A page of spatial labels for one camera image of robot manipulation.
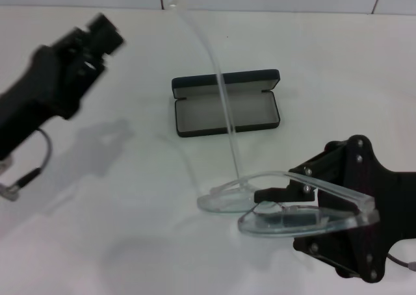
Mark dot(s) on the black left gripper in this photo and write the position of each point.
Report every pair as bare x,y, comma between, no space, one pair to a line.
35,93

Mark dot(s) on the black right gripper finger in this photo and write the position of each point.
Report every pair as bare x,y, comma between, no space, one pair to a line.
279,195

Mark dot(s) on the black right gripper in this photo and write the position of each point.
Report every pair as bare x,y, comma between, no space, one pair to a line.
390,204

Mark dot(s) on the clear white glasses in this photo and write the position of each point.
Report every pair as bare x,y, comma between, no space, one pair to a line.
344,196

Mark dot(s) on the black glasses case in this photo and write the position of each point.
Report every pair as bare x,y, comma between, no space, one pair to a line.
253,113

